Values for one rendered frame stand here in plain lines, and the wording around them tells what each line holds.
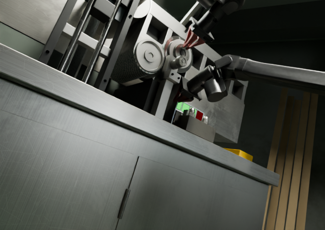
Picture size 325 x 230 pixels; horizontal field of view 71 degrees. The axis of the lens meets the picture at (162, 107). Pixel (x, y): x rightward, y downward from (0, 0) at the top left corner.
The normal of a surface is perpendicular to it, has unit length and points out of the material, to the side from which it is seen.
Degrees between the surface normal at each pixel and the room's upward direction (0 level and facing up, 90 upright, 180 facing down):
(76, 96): 90
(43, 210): 90
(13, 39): 90
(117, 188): 90
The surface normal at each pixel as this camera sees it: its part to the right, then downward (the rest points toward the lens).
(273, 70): -0.46, -0.40
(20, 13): 0.58, -0.05
